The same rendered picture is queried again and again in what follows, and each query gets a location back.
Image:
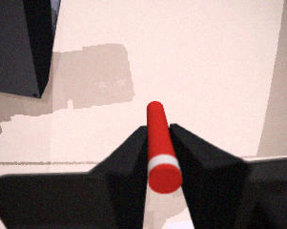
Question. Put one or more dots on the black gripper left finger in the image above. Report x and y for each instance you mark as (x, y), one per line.
(112, 194)

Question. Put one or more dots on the grey sloped panel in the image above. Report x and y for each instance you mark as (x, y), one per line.
(27, 32)

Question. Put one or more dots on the red peg with white band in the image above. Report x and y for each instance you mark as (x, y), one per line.
(164, 174)

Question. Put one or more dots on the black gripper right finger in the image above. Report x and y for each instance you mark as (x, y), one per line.
(220, 189)

